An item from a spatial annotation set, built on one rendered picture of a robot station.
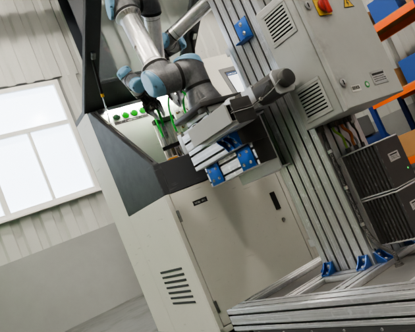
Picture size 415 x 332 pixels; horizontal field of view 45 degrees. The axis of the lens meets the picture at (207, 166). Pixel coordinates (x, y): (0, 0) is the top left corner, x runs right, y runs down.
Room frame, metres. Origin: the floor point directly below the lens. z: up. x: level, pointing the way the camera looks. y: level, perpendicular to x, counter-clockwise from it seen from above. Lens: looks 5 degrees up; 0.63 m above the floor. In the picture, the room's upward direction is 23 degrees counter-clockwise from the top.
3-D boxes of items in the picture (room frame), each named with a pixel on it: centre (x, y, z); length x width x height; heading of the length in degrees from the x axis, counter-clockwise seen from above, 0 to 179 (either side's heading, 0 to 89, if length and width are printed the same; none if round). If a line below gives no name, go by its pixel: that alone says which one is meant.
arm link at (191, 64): (2.05, -0.09, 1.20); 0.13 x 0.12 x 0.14; 111
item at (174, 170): (2.61, -0.04, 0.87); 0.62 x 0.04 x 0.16; 120
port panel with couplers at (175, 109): (3.16, 0.00, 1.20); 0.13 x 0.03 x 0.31; 120
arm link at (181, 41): (2.60, -0.09, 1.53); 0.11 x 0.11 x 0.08; 71
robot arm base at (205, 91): (2.05, -0.09, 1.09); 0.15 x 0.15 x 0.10
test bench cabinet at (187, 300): (2.84, 0.10, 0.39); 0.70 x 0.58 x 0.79; 120
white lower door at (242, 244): (2.59, -0.05, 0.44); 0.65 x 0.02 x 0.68; 120
